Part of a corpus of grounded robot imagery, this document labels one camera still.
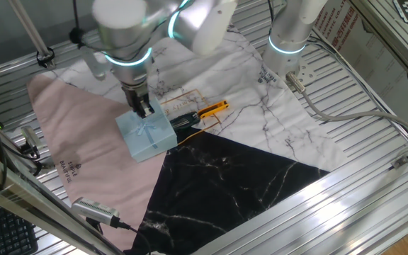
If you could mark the black keyboard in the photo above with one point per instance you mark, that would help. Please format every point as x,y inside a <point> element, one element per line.
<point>5,233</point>

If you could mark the light blue ribboned casing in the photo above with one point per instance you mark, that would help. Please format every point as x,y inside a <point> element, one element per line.
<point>151,138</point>

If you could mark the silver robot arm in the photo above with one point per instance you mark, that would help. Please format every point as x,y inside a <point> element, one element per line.
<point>129,35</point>

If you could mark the small metal corner bracket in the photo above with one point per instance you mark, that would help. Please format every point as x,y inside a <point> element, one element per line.
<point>400,162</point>

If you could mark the black camera ball mount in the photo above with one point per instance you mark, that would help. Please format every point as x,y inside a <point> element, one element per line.
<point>42,164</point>

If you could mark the cardboard box with red print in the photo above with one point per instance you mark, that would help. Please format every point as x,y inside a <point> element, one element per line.
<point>377,63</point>

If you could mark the small grey camera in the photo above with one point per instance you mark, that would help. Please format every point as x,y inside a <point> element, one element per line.
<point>31,136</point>

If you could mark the silver depth camera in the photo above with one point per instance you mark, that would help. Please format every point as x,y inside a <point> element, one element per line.
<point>94,209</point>

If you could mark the aluminium frame beam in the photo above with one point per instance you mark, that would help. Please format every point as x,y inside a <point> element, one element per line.
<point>12,191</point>

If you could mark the marble pink black tablecloth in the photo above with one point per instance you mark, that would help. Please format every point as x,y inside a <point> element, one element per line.
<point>225,177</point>

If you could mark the black rod clamp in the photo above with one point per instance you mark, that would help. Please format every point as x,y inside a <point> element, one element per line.
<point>45,58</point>

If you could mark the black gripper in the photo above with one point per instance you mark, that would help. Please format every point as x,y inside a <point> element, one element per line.
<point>136,95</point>

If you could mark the yellow folding hex key set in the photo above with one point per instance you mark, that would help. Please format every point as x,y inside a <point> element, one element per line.
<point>212,109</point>

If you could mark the silver wrist bracket black knob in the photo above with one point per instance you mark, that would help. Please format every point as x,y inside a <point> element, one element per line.
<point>77,36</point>

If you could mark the grey metal rod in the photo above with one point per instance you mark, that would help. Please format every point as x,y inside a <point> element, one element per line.
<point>30,32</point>

